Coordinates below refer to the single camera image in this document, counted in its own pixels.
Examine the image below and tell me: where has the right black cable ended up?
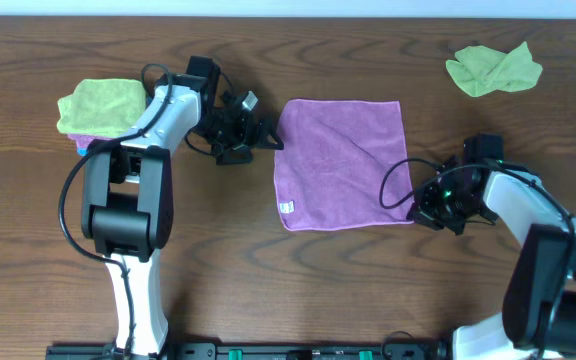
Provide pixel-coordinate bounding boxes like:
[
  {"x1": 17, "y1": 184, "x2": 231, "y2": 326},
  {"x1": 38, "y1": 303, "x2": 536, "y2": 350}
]
[{"x1": 378, "y1": 157, "x2": 576, "y2": 360}]

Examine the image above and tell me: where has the crumpled green cloth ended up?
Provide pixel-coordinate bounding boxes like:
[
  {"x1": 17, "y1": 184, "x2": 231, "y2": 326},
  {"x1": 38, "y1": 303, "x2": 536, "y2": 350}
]
[{"x1": 445, "y1": 42, "x2": 543, "y2": 98}]

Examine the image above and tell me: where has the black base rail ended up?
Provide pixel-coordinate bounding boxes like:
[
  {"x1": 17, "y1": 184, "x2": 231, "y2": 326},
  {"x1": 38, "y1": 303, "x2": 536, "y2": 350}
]
[{"x1": 45, "y1": 341, "x2": 553, "y2": 360}]

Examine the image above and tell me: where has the folded green cloth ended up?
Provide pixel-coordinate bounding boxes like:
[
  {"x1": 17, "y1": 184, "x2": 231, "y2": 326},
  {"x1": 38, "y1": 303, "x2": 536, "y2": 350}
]
[{"x1": 56, "y1": 79, "x2": 146, "y2": 138}]

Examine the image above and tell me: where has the black cable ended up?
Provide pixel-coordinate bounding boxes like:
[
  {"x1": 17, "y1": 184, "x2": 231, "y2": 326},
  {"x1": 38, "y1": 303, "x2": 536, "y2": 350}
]
[
  {"x1": 57, "y1": 62, "x2": 239, "y2": 357},
  {"x1": 378, "y1": 157, "x2": 576, "y2": 360}
]

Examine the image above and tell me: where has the folded purple cloth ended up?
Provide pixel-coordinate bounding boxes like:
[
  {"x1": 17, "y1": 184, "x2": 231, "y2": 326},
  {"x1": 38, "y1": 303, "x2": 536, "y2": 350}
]
[{"x1": 67, "y1": 134, "x2": 97, "y2": 151}]

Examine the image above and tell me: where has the left black cable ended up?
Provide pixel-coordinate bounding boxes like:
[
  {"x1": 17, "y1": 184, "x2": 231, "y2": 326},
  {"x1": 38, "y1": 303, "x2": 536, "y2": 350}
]
[{"x1": 57, "y1": 62, "x2": 239, "y2": 357}]

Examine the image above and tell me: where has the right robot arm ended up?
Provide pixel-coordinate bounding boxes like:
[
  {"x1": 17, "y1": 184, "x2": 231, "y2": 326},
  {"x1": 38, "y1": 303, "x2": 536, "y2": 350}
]
[{"x1": 408, "y1": 134, "x2": 576, "y2": 359}]

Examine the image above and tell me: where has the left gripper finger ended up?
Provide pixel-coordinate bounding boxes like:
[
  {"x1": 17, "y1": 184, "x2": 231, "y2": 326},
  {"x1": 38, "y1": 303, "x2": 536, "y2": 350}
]
[
  {"x1": 216, "y1": 145, "x2": 253, "y2": 166},
  {"x1": 255, "y1": 118, "x2": 284, "y2": 150}
]

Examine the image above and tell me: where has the purple microfiber cloth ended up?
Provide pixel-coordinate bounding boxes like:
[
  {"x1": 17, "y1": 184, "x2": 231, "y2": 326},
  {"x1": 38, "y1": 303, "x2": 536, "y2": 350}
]
[{"x1": 274, "y1": 99, "x2": 412, "y2": 231}]

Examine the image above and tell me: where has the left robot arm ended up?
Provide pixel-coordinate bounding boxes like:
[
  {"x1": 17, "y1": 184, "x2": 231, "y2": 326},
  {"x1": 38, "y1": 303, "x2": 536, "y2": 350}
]
[{"x1": 76, "y1": 56, "x2": 284, "y2": 359}]

